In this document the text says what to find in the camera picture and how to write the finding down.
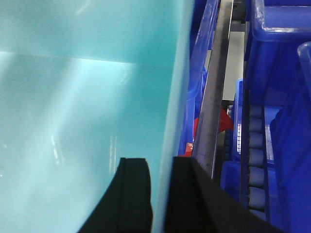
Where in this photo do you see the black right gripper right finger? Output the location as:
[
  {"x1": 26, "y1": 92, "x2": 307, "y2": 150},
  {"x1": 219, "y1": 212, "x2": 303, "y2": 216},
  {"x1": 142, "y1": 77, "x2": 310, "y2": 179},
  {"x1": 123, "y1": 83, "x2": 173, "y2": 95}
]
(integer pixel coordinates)
[{"x1": 164, "y1": 157, "x2": 281, "y2": 233}]

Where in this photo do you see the grey roller conveyor track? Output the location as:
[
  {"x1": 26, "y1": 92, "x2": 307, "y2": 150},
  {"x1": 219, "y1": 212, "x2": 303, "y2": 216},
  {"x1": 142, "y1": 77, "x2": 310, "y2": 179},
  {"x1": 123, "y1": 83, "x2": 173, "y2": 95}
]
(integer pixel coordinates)
[{"x1": 240, "y1": 90, "x2": 271, "y2": 223}]

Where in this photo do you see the blue bin upper right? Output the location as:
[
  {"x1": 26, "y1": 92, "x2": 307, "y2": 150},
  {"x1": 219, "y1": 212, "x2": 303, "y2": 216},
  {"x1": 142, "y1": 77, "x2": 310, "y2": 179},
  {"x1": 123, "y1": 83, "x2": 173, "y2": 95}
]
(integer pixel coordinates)
[{"x1": 245, "y1": 0, "x2": 311, "y2": 233}]

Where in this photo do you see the stainless steel shelf rail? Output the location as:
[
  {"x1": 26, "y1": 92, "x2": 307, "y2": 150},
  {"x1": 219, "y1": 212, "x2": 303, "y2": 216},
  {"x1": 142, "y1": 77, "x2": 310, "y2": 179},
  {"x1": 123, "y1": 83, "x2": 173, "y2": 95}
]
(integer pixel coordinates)
[{"x1": 192, "y1": 0, "x2": 234, "y2": 178}]

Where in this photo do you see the light blue plastic bin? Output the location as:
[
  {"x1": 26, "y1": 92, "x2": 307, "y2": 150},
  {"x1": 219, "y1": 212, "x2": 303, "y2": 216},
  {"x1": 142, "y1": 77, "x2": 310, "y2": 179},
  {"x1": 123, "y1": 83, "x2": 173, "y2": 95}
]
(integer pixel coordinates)
[{"x1": 0, "y1": 0, "x2": 195, "y2": 233}]

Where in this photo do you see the blue bin under shelf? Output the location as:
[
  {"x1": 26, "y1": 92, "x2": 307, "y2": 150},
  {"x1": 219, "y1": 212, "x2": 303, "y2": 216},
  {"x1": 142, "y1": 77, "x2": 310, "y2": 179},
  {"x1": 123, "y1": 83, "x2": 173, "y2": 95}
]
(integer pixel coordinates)
[{"x1": 178, "y1": 0, "x2": 220, "y2": 156}]

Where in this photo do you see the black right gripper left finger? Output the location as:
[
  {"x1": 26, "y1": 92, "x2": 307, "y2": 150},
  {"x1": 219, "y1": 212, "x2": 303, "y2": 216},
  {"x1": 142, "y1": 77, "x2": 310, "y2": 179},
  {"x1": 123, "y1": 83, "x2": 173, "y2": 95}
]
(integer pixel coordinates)
[{"x1": 79, "y1": 158, "x2": 153, "y2": 233}]

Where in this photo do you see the red orange package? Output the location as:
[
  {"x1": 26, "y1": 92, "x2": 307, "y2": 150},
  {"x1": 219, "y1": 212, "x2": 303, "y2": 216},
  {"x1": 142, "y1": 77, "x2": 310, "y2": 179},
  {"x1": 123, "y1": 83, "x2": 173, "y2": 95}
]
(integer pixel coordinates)
[{"x1": 182, "y1": 108, "x2": 234, "y2": 157}]

